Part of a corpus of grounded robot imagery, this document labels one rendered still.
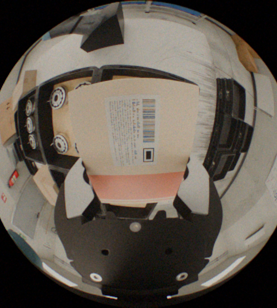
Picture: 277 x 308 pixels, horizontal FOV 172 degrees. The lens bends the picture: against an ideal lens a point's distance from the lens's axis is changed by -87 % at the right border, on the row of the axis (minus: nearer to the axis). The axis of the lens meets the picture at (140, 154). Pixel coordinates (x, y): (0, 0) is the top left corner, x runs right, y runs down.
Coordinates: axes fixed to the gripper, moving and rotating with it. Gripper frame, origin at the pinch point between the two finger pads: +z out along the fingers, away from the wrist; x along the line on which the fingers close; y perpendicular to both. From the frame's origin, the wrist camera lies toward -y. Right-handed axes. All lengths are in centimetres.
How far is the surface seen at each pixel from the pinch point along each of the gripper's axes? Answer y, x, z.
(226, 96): -21, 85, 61
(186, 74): -22, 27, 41
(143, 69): -14.6, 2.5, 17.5
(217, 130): 17, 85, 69
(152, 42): -41, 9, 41
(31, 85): -40, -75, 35
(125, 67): -15.9, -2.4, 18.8
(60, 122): -1.3, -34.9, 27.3
